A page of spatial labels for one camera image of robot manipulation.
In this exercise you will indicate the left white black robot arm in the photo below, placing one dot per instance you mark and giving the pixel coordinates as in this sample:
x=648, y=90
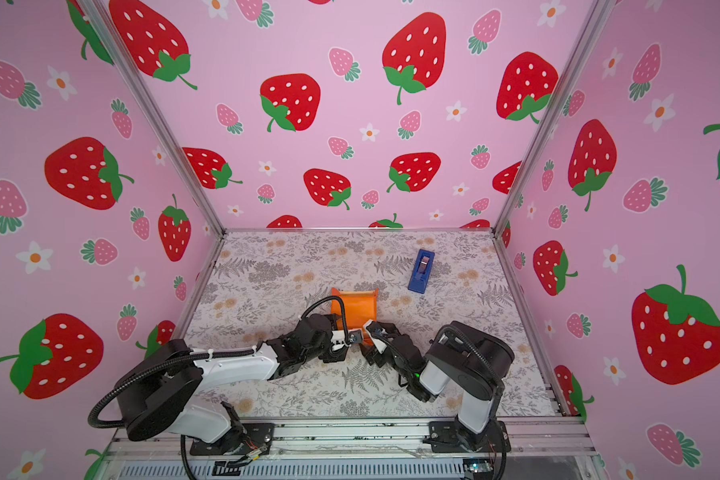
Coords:
x=163, y=395

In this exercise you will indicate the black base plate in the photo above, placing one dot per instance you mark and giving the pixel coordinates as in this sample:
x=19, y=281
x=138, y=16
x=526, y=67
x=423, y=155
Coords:
x=239, y=441
x=453, y=437

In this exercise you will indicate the aluminium front frame rail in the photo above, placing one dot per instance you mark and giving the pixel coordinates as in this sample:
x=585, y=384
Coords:
x=365, y=448

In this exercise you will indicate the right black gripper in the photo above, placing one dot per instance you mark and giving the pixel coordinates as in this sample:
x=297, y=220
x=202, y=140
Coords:
x=371, y=352

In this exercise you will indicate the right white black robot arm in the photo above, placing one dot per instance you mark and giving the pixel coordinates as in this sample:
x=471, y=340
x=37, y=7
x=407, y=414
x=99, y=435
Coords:
x=474, y=360

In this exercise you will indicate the left aluminium corner post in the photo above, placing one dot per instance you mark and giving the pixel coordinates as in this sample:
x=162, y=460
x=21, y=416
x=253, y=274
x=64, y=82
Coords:
x=133, y=78

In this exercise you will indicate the right aluminium corner post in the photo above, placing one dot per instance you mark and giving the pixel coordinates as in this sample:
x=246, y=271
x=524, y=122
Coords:
x=591, y=30

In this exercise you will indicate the blue tape dispenser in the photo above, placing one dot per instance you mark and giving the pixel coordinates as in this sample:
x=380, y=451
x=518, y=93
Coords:
x=421, y=272

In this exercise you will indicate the aluminium corner post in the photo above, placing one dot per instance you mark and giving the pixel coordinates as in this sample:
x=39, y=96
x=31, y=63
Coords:
x=591, y=30
x=133, y=78

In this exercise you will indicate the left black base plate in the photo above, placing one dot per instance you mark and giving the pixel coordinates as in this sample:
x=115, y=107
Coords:
x=239, y=441

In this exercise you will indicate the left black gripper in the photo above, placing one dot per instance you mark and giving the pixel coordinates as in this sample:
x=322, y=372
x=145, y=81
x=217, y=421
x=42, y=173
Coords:
x=331, y=320

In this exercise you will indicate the orange yellow wrapping paper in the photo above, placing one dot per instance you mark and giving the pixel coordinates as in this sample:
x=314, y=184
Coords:
x=360, y=307

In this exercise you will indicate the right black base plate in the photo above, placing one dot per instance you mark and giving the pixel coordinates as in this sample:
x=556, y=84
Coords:
x=453, y=437

